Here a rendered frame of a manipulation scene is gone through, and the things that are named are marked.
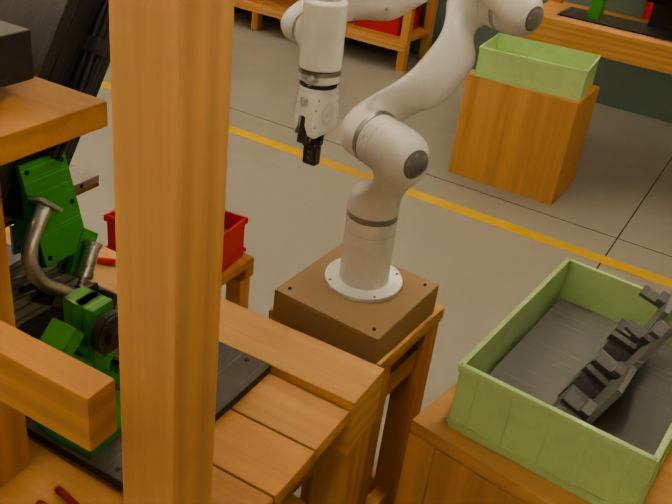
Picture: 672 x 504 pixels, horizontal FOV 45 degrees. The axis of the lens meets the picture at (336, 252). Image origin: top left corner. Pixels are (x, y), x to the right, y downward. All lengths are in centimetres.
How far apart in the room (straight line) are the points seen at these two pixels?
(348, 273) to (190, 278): 99
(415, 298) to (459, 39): 60
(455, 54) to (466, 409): 75
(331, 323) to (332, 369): 15
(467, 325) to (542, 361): 162
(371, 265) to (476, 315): 182
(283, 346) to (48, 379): 77
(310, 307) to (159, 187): 102
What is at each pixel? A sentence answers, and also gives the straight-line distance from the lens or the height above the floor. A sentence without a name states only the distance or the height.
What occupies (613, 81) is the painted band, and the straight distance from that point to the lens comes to 683.
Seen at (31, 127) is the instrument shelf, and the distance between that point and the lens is 111.
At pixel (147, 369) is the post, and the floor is 132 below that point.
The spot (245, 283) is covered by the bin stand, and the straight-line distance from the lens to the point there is 228.
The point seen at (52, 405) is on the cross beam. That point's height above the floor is 123.
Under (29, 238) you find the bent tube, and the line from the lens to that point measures 162.
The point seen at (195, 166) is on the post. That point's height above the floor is 159.
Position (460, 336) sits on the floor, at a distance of 348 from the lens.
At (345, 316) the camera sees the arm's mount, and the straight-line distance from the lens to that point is 183.
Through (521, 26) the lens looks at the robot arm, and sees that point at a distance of 178.
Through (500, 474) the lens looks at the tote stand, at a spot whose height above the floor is 79.
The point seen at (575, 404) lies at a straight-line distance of 171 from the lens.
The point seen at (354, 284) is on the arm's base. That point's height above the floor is 95.
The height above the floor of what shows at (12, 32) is 163.
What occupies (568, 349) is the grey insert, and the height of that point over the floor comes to 85.
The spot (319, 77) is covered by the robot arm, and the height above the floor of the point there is 148.
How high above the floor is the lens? 196
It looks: 30 degrees down
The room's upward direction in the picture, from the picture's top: 7 degrees clockwise
